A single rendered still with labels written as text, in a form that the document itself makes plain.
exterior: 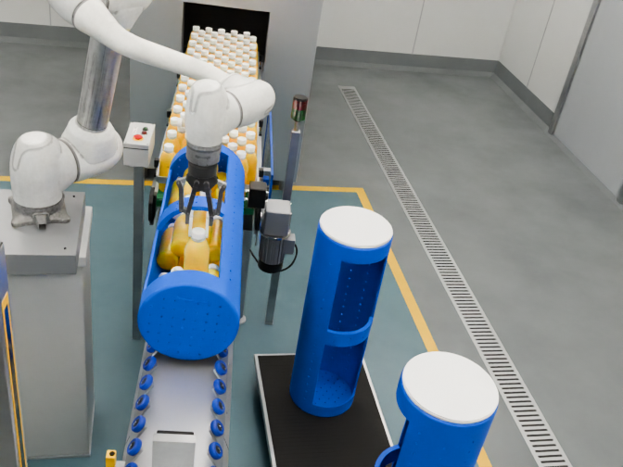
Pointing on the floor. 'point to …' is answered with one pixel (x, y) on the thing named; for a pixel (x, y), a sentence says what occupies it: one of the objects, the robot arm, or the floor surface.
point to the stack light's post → (288, 200)
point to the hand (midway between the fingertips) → (198, 224)
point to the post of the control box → (137, 245)
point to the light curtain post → (9, 383)
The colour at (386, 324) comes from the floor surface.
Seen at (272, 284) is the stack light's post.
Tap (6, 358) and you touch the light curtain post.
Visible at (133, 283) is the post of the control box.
